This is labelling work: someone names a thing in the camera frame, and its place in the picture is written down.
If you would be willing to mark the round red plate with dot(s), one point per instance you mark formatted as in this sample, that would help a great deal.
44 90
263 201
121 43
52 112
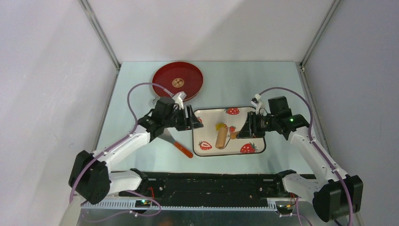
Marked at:
180 76

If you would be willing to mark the strawberry print tray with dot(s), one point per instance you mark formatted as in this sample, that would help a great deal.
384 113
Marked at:
204 139

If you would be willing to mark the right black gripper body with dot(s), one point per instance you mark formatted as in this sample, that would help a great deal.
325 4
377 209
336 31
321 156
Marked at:
262 124

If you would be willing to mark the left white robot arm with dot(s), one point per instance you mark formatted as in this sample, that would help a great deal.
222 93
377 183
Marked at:
92 176

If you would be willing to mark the small clear glass cup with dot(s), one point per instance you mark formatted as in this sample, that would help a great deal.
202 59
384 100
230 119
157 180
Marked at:
155 100

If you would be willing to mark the grey slotted cable duct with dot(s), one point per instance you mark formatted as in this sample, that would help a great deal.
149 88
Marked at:
133 204

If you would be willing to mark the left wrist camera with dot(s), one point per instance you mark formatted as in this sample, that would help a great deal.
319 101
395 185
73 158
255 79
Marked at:
179 99

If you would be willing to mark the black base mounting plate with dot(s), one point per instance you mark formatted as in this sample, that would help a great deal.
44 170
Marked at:
240 190

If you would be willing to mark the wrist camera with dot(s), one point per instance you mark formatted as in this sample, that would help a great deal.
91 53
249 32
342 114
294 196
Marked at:
256 101
179 99

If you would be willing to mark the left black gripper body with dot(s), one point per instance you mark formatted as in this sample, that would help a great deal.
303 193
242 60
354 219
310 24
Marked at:
178 119

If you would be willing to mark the orange handled spatula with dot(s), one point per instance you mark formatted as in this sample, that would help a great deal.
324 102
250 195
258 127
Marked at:
167 136

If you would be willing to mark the yellow dough piece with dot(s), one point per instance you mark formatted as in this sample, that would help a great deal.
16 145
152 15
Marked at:
220 125

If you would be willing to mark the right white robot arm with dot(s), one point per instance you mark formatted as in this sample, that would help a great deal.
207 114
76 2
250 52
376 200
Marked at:
335 193

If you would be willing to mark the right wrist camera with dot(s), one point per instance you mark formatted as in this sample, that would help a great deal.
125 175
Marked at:
256 101

